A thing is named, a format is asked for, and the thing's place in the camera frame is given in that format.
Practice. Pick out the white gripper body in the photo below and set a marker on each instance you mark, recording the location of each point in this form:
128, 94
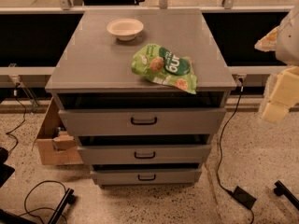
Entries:
289, 44

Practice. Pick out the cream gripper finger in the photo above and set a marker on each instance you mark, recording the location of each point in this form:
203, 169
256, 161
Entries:
274, 113

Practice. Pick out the grey bottom drawer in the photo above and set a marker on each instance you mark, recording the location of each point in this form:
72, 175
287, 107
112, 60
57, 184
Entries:
145, 177

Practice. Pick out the grey drawer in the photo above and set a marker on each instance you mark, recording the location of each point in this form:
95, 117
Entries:
146, 154
145, 177
156, 121

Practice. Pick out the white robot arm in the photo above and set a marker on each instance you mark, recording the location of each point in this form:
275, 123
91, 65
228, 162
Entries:
284, 41

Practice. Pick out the grey middle drawer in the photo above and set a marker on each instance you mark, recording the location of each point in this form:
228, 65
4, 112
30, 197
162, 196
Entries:
146, 154

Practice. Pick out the grey drawer cabinet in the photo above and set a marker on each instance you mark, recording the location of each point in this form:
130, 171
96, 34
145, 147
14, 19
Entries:
169, 97

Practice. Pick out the grey top drawer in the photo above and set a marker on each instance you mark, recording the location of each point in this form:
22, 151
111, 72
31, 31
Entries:
156, 121

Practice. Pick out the black stand leg right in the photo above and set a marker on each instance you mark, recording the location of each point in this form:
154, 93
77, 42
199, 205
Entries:
282, 190

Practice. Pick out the black stand leg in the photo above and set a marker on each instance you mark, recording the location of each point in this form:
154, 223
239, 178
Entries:
282, 190
69, 198

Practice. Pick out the black power adapter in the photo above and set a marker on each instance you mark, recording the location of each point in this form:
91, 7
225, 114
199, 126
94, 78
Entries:
244, 198

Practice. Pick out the green snack bag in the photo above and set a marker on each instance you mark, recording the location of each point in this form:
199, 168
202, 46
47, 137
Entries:
161, 66

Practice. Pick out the white paper bowl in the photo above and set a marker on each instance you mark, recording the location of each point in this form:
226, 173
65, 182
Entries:
125, 29

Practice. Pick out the brown cardboard box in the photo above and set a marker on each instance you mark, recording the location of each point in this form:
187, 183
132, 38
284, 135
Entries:
55, 145

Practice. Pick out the black stand leg left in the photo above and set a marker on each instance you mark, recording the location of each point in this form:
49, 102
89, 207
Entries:
69, 198

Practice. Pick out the black object left edge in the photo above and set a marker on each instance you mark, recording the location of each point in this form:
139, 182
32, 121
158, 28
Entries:
5, 170

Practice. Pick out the metal railing frame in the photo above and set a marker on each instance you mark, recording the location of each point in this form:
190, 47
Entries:
96, 61

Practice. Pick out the black cable floor loop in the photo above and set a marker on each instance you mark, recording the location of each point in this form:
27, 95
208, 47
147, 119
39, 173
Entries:
40, 200

